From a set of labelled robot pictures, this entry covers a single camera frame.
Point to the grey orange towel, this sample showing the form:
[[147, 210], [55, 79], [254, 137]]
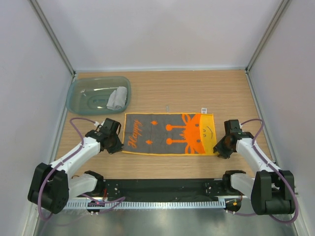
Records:
[[167, 134]]

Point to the white slotted cable duct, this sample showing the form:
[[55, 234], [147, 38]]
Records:
[[88, 205]]

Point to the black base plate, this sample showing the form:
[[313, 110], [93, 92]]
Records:
[[202, 186]]

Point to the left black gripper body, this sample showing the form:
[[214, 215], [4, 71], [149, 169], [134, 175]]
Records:
[[115, 144]]

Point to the teal plastic container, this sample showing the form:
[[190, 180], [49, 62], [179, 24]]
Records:
[[89, 96]]

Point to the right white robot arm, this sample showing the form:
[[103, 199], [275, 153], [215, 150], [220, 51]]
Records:
[[271, 191]]

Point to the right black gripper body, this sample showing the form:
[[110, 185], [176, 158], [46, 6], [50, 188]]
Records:
[[222, 147]]

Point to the grey panda towel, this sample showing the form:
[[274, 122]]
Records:
[[117, 99]]

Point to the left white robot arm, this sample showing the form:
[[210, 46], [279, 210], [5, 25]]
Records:
[[54, 184]]

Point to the aluminium rail frame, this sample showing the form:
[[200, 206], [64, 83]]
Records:
[[273, 39]]

